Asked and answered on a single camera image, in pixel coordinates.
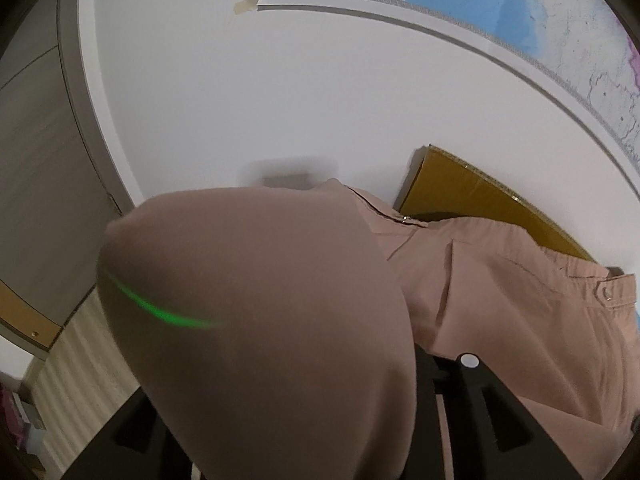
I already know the pink coat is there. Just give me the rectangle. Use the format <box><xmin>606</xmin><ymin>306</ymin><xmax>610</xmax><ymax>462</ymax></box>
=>
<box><xmin>98</xmin><ymin>180</ymin><xmax>639</xmax><ymax>479</ymax></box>

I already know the grey wooden door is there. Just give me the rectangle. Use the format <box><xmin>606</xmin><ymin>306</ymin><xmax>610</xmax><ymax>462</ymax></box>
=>
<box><xmin>1</xmin><ymin>0</ymin><xmax>132</xmax><ymax>358</ymax></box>

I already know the colourful wall map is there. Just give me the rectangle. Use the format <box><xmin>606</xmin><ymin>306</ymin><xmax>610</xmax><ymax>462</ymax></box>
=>
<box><xmin>254</xmin><ymin>0</ymin><xmax>639</xmax><ymax>188</ymax></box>

